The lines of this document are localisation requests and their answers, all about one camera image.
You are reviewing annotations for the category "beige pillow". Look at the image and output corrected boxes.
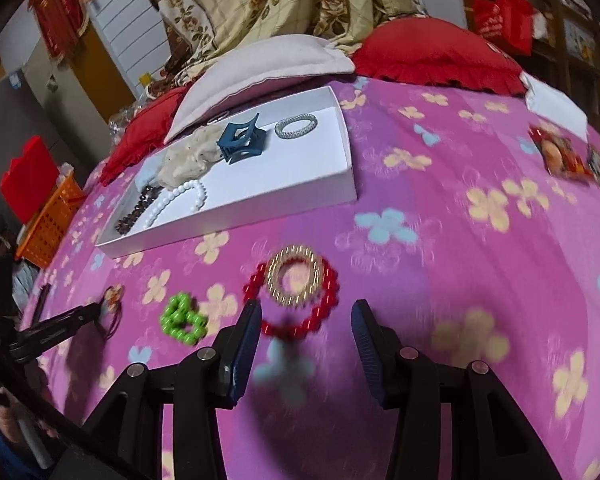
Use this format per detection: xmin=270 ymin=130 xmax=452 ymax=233
xmin=164 ymin=35 xmax=356 ymax=143

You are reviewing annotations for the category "red printed packet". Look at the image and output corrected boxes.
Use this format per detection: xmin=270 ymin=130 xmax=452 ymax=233
xmin=529 ymin=125 xmax=593 ymax=178

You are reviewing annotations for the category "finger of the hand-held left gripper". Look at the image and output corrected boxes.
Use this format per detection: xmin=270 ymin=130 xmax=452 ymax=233
xmin=7 ymin=304 xmax=103 ymax=361

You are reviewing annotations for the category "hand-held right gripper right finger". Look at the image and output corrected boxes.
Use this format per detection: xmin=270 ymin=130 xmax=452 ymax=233
xmin=351 ymin=299 xmax=563 ymax=480

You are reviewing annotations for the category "white pearl bracelet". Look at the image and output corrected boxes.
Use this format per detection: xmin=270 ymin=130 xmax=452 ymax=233
xmin=139 ymin=179 xmax=207 ymax=231

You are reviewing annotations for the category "white cardboard box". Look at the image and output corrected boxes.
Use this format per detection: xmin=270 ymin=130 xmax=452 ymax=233
xmin=95 ymin=85 xmax=357 ymax=260

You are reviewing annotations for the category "orange plastic basket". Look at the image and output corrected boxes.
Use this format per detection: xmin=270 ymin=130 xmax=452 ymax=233
xmin=14 ymin=175 xmax=86 ymax=268

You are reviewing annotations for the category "gold bead bracelet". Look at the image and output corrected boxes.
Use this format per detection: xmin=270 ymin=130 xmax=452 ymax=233
xmin=264 ymin=245 xmax=327 ymax=307

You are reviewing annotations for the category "pink floral bedsheet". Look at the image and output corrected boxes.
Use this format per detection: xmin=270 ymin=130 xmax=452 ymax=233
xmin=17 ymin=72 xmax=600 ymax=480

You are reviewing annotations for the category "silver spiral bracelet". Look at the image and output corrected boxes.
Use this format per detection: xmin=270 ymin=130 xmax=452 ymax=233
xmin=274 ymin=114 xmax=318 ymax=139

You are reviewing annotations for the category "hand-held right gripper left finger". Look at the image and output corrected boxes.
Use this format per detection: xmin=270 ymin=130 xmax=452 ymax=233
xmin=82 ymin=300 xmax=263 ymax=480

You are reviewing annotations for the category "beige scrunchie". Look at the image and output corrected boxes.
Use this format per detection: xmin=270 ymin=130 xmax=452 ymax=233
xmin=159 ymin=125 xmax=227 ymax=187

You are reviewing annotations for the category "white paper sheet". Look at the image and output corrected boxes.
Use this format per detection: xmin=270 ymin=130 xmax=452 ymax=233
xmin=522 ymin=72 xmax=590 ymax=143

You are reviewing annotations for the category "wooden shelf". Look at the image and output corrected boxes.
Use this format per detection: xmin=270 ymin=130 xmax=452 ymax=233
xmin=530 ymin=0 xmax=600 ymax=131

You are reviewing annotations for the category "blue hair claw clip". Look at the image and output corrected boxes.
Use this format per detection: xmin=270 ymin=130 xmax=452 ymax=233
xmin=216 ymin=114 xmax=270 ymax=166

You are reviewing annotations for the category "red wall hanging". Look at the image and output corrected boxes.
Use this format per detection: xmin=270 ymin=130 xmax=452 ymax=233
xmin=27 ymin=0 xmax=91 ymax=61

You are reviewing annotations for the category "red bead bracelet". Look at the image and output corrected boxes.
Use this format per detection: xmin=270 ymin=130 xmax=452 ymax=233
xmin=243 ymin=255 xmax=341 ymax=338

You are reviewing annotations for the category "red shopping bag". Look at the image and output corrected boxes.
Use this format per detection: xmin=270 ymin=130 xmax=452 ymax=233
xmin=472 ymin=0 xmax=536 ymax=56

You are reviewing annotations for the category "brown wooden door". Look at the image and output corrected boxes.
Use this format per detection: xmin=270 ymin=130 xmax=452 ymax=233
xmin=77 ymin=20 xmax=136 ymax=116

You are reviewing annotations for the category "brown bead bracelet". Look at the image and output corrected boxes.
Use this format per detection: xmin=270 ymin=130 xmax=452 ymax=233
xmin=114 ymin=186 xmax=162 ymax=235

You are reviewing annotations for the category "hair tie with charm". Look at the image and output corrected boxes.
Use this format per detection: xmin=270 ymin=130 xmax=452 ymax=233
xmin=100 ymin=284 xmax=126 ymax=336

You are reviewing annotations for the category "red ruffled pillow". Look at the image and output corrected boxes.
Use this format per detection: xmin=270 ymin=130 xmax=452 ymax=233
xmin=352 ymin=16 xmax=528 ymax=97
xmin=100 ymin=85 xmax=191 ymax=186

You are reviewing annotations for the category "clear plastic wrap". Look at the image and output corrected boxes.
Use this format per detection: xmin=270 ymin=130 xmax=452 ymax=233
xmin=107 ymin=95 xmax=151 ymax=136

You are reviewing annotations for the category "green bead bracelet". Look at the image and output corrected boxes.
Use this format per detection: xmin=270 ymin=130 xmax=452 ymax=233
xmin=160 ymin=292 xmax=208 ymax=346

